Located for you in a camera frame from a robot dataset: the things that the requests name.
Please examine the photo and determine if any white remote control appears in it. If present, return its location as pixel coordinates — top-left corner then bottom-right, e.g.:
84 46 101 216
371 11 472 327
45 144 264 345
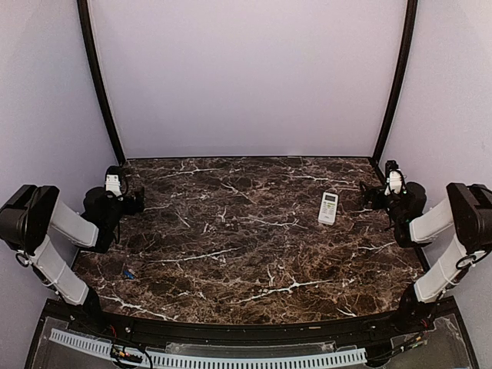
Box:
317 192 338 225

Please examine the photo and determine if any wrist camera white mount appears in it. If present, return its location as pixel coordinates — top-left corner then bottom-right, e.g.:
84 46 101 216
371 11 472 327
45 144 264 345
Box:
386 170 403 194
105 174 121 196

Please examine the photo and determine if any black frame post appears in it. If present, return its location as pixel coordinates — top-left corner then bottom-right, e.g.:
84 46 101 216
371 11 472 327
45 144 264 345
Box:
76 0 126 166
371 0 418 166

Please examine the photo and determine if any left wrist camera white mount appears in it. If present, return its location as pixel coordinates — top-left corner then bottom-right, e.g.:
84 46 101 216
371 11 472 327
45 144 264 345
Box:
105 174 121 196

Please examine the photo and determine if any white slotted cable duct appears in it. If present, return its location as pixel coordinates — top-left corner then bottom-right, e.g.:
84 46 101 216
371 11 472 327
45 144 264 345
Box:
49 328 367 368

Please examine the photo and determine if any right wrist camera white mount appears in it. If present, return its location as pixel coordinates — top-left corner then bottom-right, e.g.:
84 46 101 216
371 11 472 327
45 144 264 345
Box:
386 170 403 194

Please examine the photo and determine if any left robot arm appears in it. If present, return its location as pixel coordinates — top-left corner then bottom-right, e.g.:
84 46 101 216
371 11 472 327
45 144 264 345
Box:
1 184 145 335

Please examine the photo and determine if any left black frame post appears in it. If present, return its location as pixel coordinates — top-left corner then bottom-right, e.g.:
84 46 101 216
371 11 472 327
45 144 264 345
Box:
76 0 126 166

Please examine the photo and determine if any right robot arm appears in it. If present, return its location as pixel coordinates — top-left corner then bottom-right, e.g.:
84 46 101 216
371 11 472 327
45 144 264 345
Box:
360 181 491 334

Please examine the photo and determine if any right black frame post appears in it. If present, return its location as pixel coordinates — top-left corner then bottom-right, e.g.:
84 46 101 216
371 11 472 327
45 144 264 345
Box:
371 0 418 166

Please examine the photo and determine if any black front table rail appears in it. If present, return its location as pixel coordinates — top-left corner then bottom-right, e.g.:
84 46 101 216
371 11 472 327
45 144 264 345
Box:
34 298 464 349

